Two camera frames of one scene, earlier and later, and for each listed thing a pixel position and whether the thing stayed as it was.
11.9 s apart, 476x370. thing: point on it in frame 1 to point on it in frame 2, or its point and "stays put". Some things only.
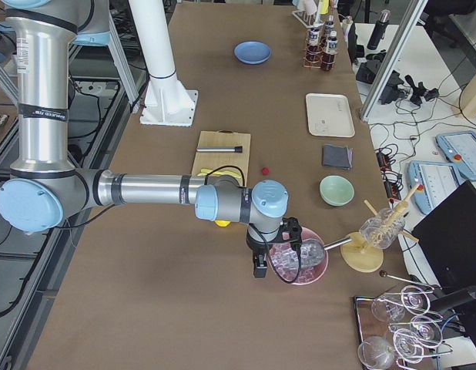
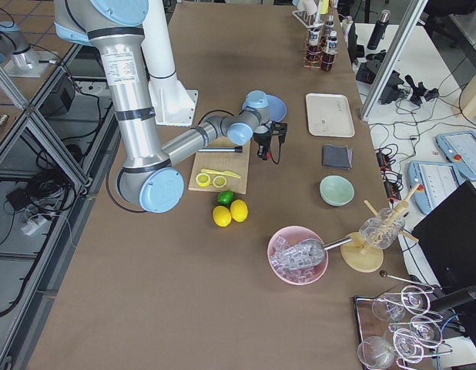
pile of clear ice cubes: [285, 258] stays put
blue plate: [252, 52] to [277, 108]
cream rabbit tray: [330, 115] stays put
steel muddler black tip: [236, 149] stays put
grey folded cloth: [337, 156] stays put
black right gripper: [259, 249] to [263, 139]
